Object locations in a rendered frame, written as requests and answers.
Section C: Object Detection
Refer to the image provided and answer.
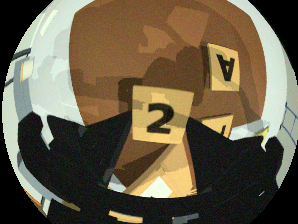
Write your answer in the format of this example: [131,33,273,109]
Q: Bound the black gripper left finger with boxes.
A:
[47,111,133,188]

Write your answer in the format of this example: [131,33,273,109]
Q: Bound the tan letter tile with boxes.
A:
[201,115,233,137]
[206,44,239,92]
[133,85,194,144]
[188,188,197,194]

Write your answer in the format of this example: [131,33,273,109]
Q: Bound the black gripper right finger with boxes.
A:
[185,117,263,194]

